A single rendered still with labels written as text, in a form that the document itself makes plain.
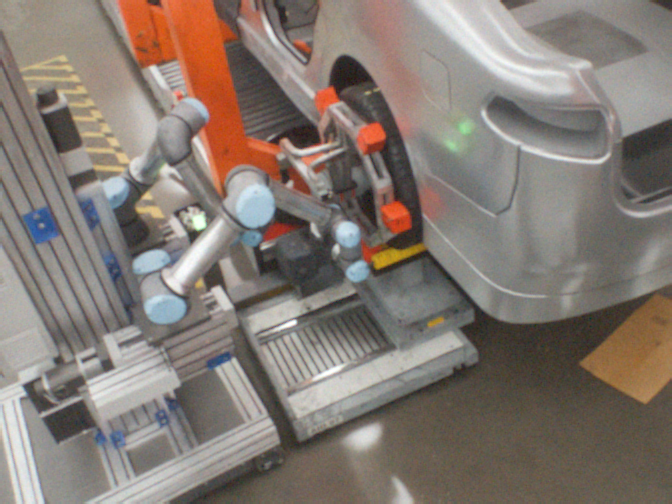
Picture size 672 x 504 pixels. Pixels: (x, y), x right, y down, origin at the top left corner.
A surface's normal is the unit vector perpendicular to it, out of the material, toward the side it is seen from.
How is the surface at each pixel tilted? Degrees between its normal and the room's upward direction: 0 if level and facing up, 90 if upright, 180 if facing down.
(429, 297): 0
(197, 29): 90
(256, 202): 86
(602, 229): 90
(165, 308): 94
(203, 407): 0
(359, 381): 0
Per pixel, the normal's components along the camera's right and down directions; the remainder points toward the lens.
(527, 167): -0.47, 0.62
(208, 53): 0.40, 0.54
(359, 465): -0.14, -0.76
